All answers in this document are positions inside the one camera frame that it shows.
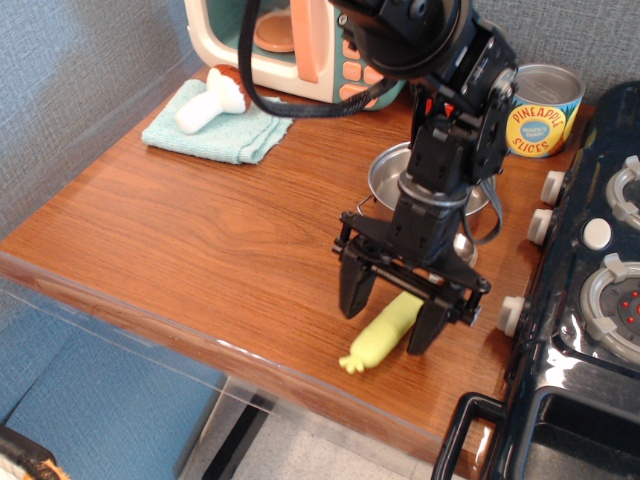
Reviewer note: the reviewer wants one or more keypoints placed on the orange toy plate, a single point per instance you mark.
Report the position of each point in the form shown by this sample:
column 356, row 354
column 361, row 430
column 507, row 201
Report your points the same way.
column 274, row 32

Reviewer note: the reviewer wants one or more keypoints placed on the small steel pot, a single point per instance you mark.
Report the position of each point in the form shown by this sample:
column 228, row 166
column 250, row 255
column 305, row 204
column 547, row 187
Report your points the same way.
column 383, row 177

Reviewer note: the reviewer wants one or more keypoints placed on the black toy stove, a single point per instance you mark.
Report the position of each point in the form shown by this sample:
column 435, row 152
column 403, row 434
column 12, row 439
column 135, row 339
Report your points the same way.
column 572, row 405

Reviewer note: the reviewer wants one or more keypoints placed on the pineapple slices can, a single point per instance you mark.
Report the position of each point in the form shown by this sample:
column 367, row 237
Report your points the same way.
column 543, row 110

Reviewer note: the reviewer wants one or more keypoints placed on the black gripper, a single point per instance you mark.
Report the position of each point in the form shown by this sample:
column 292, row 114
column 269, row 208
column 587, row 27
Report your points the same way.
column 414, row 251

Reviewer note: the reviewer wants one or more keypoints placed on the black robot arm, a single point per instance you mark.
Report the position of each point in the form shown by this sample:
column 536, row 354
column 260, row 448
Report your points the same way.
column 463, row 71

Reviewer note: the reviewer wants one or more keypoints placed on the spoon with green handle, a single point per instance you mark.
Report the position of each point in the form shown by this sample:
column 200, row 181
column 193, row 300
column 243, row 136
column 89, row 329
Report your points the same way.
column 377, row 340

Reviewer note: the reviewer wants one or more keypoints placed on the toy microwave teal and cream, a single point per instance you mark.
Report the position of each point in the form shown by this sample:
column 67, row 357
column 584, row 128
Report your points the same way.
column 322, row 67

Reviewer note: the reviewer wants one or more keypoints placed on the orange object in tray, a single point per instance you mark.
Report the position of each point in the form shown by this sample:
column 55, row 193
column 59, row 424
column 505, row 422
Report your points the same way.
column 22, row 458

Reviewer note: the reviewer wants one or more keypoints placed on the light blue folded cloth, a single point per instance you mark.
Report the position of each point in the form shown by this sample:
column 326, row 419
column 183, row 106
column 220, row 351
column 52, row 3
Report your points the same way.
column 234, row 139

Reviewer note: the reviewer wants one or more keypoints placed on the toy mushroom brown cap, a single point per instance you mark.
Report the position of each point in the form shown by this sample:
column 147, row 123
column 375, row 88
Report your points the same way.
column 224, row 94

